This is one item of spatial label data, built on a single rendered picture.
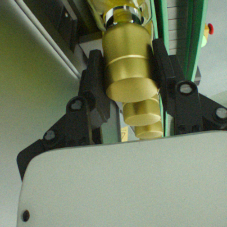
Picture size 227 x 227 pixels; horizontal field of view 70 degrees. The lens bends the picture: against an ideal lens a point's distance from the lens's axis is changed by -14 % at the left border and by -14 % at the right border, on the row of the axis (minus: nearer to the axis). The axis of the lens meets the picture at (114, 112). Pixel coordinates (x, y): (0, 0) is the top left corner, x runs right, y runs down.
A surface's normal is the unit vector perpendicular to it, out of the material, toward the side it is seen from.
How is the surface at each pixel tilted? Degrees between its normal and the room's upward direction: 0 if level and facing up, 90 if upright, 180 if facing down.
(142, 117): 0
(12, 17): 90
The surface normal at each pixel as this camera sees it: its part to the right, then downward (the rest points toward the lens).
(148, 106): 0.26, -0.37
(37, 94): 0.96, -0.15
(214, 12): 0.06, 0.93
